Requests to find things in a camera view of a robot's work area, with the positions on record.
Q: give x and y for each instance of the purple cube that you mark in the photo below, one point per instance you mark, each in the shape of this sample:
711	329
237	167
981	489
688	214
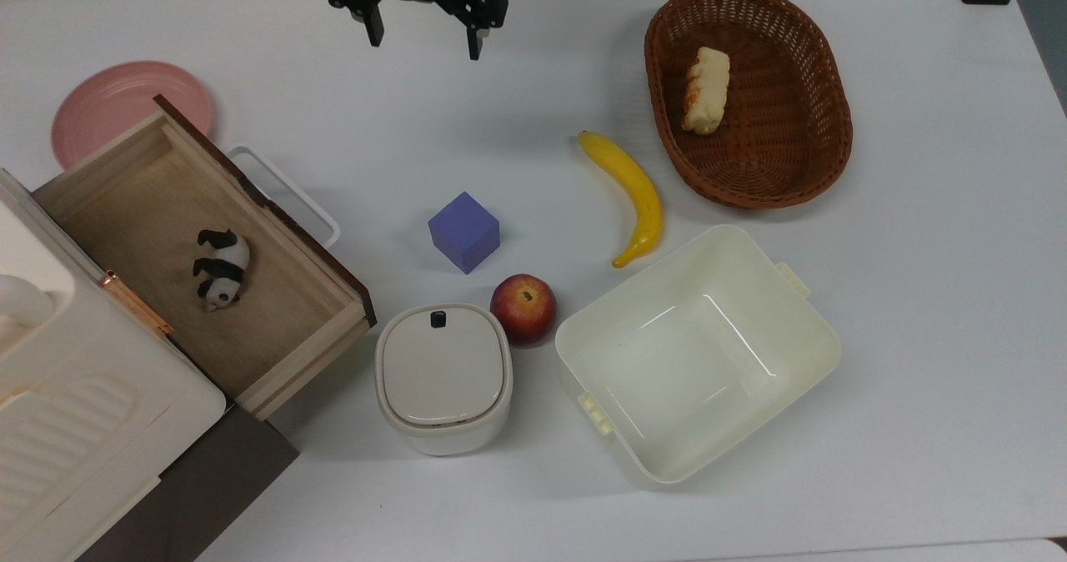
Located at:
463	233

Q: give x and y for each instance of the yellow banana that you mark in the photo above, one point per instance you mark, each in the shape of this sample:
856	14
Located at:
638	191

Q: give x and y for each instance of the piece of bread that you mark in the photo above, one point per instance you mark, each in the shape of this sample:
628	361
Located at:
706	91

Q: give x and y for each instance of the red apple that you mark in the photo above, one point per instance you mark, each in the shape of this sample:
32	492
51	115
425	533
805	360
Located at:
523	310

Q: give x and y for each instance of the small panda toy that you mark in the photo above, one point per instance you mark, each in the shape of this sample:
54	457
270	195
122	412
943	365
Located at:
223	266

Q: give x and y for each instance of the pink plate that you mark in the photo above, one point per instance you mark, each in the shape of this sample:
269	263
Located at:
117	103

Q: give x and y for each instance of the small white lidded bin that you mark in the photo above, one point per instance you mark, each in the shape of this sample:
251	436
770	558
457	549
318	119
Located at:
443	374

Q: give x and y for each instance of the brown wicker basket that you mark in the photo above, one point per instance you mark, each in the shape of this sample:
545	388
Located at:
783	128

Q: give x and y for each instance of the copper latch on storage box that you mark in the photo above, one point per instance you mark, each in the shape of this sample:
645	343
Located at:
137	303

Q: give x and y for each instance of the cream open plastic container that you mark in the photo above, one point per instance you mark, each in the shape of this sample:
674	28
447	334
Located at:
696	362

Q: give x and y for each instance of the dark brown wooden cabinet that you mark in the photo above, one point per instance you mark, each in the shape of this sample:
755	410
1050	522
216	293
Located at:
208	479

